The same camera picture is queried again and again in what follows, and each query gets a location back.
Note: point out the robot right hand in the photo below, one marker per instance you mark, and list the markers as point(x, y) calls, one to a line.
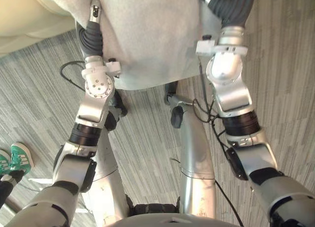
point(233, 8)

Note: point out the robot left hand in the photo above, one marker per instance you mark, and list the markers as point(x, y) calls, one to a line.
point(93, 38)

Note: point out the light grey cushion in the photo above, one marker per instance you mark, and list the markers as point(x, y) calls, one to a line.
point(152, 40)

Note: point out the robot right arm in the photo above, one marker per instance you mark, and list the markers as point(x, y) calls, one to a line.
point(233, 96)

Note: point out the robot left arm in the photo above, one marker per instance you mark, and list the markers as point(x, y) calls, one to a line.
point(91, 106)

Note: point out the cream sofa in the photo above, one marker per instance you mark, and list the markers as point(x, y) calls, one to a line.
point(22, 15)

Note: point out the green and white shoe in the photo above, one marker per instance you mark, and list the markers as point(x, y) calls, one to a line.
point(4, 161)
point(22, 158)

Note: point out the robot right leg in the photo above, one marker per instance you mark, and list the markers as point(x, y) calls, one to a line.
point(195, 150)

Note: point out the person's leg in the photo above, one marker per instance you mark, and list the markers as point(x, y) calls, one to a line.
point(7, 187)

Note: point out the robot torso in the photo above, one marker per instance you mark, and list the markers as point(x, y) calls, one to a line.
point(169, 218)

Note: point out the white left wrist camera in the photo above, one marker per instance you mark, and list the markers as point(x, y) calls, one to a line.
point(113, 65)

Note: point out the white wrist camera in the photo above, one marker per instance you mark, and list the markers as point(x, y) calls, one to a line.
point(113, 65)
point(205, 46)

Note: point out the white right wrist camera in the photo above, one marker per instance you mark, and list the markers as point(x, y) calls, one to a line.
point(205, 46)

